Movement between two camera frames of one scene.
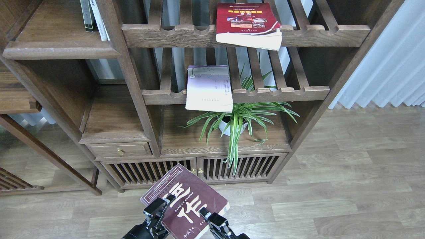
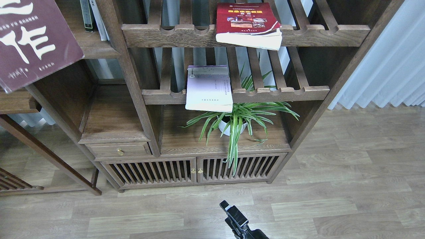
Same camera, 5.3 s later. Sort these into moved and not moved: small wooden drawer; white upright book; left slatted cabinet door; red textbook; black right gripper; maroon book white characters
Moved: black right gripper; maroon book white characters
Not moved: small wooden drawer; red textbook; white upright book; left slatted cabinet door
